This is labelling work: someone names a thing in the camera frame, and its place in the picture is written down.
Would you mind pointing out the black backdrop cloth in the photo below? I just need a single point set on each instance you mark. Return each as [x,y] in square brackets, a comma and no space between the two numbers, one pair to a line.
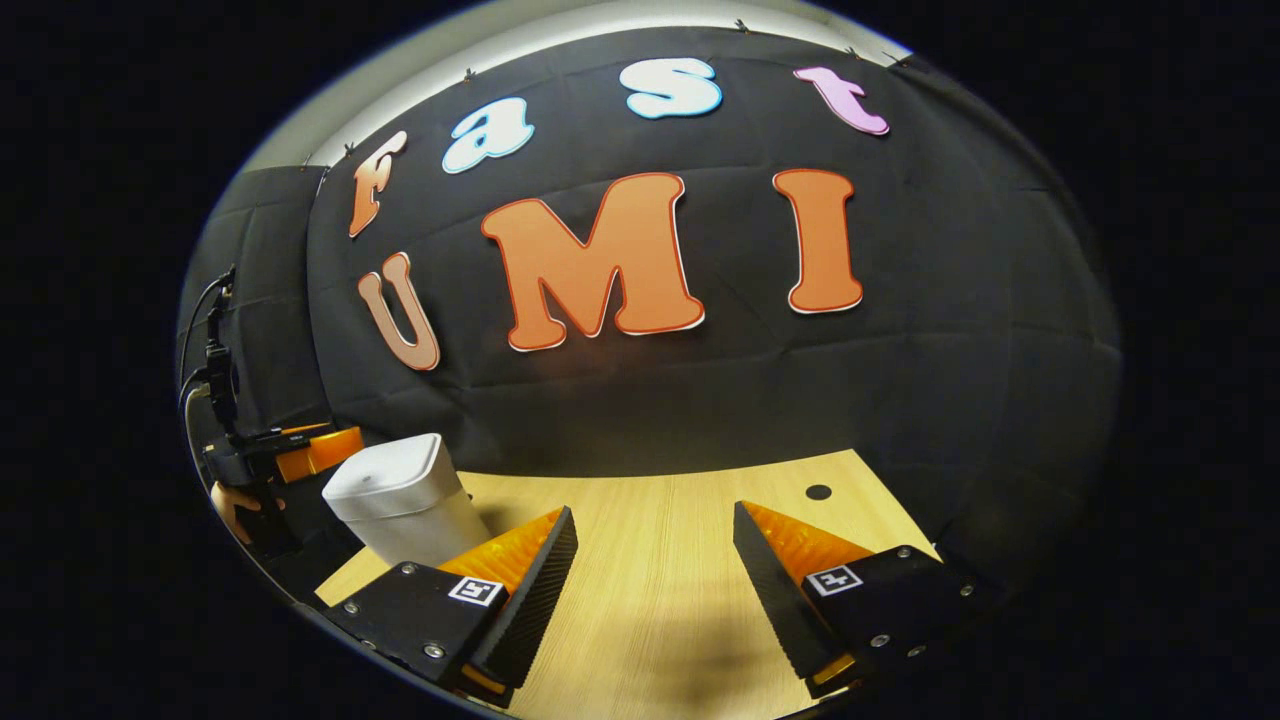
[650,400]

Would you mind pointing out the white desktop garbage bin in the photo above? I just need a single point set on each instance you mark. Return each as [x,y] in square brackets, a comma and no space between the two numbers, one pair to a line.
[400,500]

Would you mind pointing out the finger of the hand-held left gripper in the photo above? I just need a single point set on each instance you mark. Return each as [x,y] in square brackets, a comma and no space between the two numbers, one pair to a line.
[320,455]
[270,437]

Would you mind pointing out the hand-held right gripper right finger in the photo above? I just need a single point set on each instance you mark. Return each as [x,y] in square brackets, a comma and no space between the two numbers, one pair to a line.
[775,600]

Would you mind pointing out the wooden desktop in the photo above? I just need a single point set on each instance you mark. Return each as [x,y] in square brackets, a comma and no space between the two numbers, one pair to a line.
[650,560]

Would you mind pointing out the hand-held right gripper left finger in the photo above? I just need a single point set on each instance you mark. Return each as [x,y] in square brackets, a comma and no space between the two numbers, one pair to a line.
[535,600]

